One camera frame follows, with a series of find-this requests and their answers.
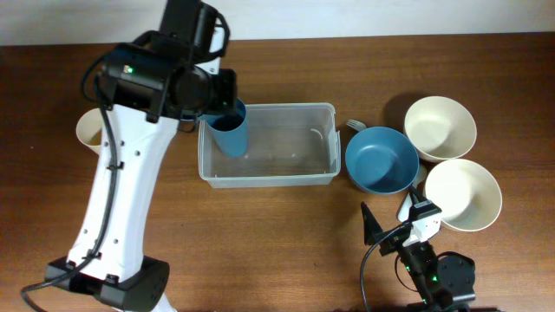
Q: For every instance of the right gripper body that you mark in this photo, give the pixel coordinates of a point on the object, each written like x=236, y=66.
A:
x=394, y=241

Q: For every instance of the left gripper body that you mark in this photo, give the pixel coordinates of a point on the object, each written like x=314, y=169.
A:
x=221, y=93

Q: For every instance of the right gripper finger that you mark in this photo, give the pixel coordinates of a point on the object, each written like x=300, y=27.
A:
x=415, y=195
x=372, y=231

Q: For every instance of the blue cup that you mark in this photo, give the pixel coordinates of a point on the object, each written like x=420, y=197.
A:
x=230, y=131

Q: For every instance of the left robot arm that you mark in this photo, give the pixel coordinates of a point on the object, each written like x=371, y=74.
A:
x=144, y=88

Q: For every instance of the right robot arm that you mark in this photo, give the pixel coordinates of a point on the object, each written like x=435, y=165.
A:
x=444, y=281

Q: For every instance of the clear plastic storage container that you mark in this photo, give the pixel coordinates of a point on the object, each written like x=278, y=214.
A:
x=289, y=144

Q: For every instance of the white plastic spoon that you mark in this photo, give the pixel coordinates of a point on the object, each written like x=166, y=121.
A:
x=403, y=212

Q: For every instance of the blue bowl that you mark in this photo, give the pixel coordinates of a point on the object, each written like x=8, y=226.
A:
x=381, y=160

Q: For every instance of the cream bowl lower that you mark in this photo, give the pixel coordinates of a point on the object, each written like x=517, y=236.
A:
x=467, y=193

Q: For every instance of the cream bowl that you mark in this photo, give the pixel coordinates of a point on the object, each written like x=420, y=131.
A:
x=467, y=193
x=440, y=128

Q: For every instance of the cream bowl upper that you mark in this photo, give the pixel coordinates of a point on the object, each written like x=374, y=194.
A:
x=440, y=128

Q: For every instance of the grey plastic fork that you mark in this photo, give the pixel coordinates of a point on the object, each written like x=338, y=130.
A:
x=356, y=125

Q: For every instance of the cream cup left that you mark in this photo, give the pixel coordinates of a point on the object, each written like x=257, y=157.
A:
x=88, y=130

